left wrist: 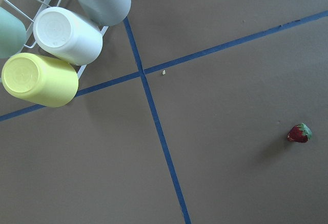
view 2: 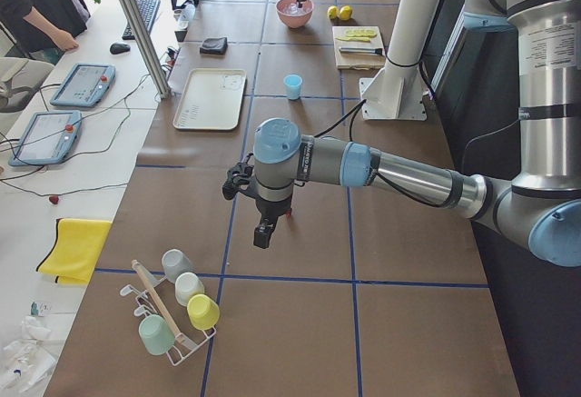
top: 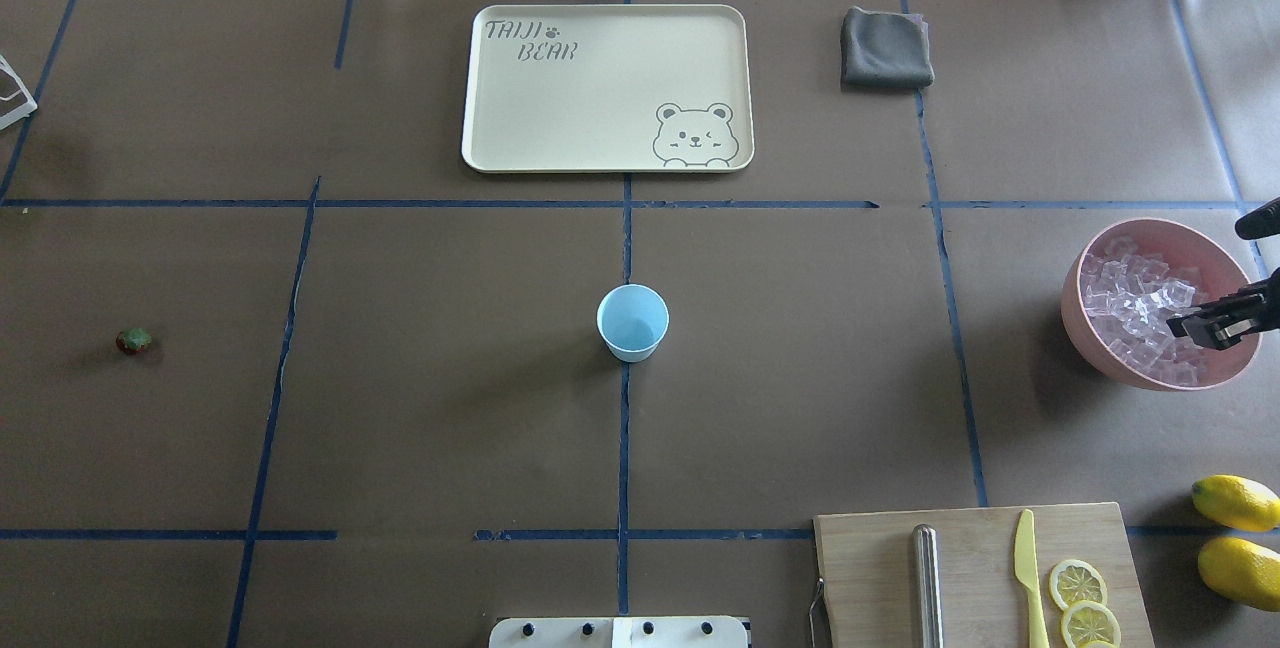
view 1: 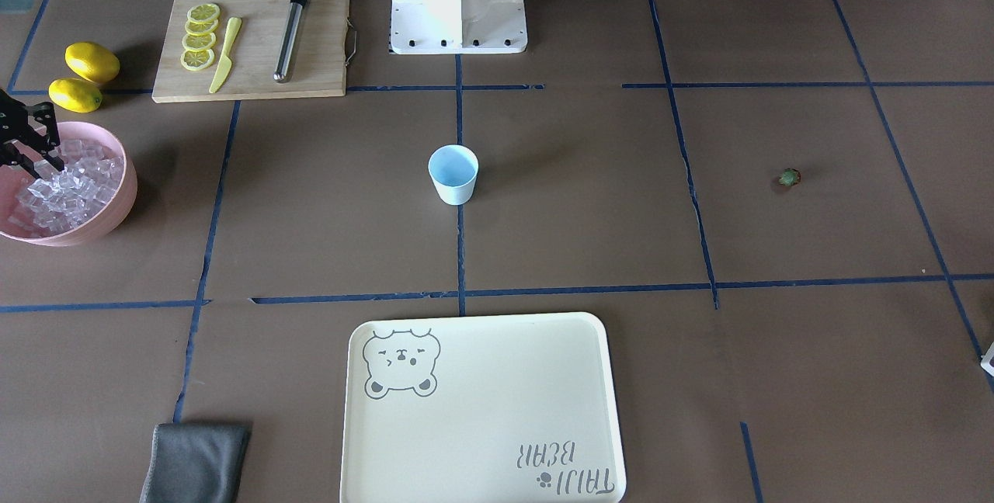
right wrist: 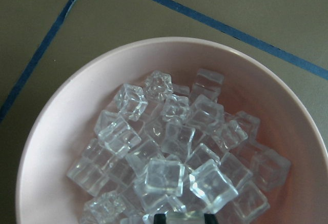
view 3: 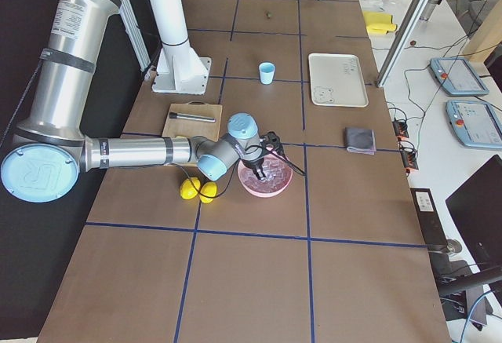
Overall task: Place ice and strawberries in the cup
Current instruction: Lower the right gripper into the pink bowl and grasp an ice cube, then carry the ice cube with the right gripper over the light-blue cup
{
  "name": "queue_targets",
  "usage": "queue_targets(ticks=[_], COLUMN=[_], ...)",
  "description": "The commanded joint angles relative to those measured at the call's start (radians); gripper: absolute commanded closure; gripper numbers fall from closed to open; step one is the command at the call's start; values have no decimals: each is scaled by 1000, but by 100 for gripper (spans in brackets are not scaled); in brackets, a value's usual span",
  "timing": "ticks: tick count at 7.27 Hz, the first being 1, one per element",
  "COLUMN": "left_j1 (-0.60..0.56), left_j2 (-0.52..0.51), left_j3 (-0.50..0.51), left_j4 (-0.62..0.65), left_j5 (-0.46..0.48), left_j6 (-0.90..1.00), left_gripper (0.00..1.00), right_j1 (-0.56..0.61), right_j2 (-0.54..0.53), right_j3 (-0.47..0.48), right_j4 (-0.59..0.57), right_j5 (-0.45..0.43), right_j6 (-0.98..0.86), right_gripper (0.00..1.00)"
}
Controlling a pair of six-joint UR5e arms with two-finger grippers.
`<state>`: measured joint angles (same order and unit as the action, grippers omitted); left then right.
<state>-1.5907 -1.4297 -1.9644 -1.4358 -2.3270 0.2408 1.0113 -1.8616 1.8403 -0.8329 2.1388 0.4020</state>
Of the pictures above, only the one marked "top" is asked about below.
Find yellow lemon upper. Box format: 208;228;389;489
1190;474;1279;533

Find white wire cup rack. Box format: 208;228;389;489
0;56;38;131

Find lemon slice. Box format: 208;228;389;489
1046;558;1108;612
1059;601;1123;647

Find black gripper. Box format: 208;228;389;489
1166;269;1280;351

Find wooden cutting board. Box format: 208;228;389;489
814;502;1155;647

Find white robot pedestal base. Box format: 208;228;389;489
488;615;753;647

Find yellow lemon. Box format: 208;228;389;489
1190;474;1279;533
1197;537;1279;612

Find cream bear serving tray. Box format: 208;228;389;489
461;4;755;175

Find pink bowl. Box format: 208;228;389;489
1059;218;1261;392

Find clear ice cubes pile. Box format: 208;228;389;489
1082;238;1210;385

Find grey folded cloth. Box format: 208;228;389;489
840;6;936;88

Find red strawberry on table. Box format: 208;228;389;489
114;327;154;356

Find yellow lemon lower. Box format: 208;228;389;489
1197;537;1279;612

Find yellow plastic knife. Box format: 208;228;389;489
1012;508;1051;648

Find light blue plastic cup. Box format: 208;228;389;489
596;284;669;364

